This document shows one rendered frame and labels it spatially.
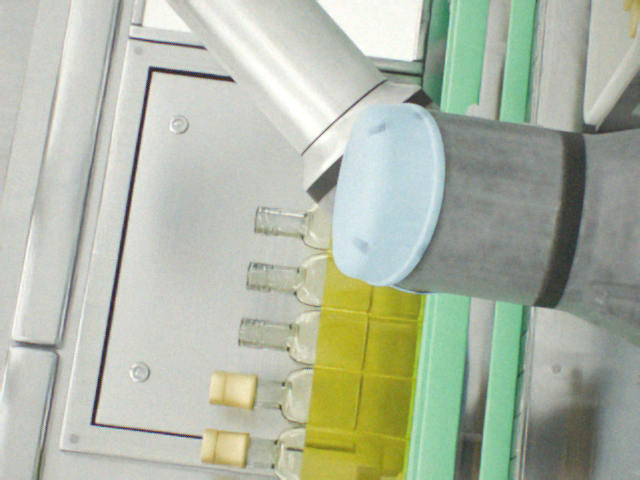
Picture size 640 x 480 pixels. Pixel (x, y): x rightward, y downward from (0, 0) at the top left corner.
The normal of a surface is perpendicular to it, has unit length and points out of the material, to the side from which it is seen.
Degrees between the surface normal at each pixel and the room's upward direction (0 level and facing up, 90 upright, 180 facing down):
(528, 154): 91
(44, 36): 90
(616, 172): 73
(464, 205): 90
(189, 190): 90
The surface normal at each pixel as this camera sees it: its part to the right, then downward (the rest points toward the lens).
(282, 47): -0.08, 0.05
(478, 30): 0.04, -0.25
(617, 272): -0.36, 0.36
